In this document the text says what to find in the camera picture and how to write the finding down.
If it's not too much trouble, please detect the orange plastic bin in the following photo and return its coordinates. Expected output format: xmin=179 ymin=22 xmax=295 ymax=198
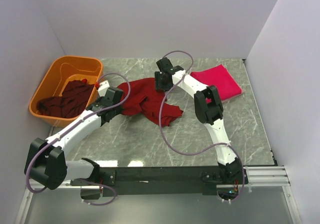
xmin=28 ymin=56 xmax=104 ymax=128

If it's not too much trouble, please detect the maroon t-shirt in bin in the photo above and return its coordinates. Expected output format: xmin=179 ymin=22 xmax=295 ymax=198
xmin=37 ymin=80 xmax=95 ymax=119

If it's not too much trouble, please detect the dark red t-shirt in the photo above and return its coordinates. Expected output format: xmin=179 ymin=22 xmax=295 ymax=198
xmin=118 ymin=78 xmax=183 ymax=127

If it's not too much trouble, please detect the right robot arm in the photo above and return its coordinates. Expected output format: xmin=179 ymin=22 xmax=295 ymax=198
xmin=154 ymin=57 xmax=246 ymax=185

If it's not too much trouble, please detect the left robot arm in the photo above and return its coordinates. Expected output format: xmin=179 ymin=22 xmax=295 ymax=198
xmin=24 ymin=87 xmax=128 ymax=190

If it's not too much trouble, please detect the aluminium extrusion rail frame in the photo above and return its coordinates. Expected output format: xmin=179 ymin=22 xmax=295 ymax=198
xmin=15 ymin=166 xmax=302 ymax=224

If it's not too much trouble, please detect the black base crossbar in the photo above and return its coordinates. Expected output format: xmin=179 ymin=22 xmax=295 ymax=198
xmin=70 ymin=166 xmax=248 ymax=200

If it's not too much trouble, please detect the folded hot pink t-shirt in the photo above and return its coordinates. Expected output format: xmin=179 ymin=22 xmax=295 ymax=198
xmin=190 ymin=64 xmax=243 ymax=100

